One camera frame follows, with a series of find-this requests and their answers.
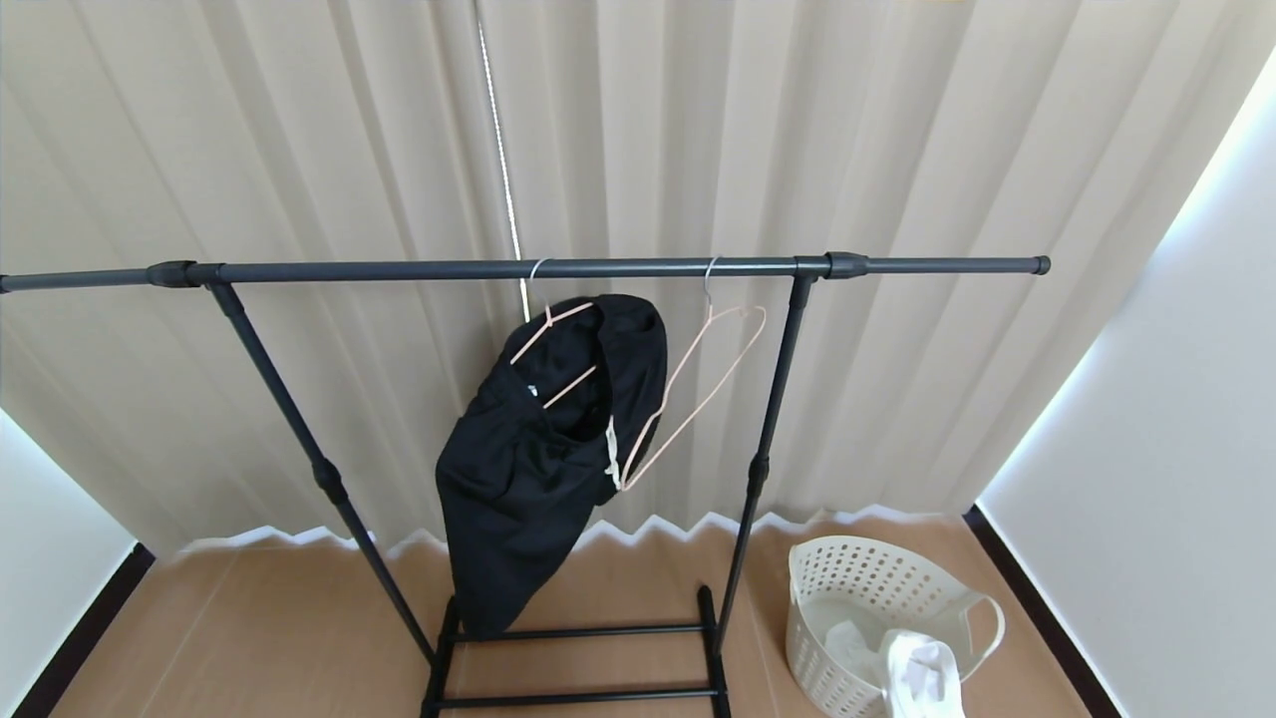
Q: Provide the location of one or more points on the white laundry basket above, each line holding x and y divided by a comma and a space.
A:
847, 568

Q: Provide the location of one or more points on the white garment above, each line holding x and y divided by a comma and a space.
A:
922, 673

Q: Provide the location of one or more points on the pink clothes hanger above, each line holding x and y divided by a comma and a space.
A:
568, 312
709, 309

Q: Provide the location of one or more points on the black shorts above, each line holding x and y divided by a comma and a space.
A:
518, 499

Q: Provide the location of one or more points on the black clothes rack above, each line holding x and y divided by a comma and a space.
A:
399, 270

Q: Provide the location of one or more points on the beige curtain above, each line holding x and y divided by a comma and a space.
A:
797, 120

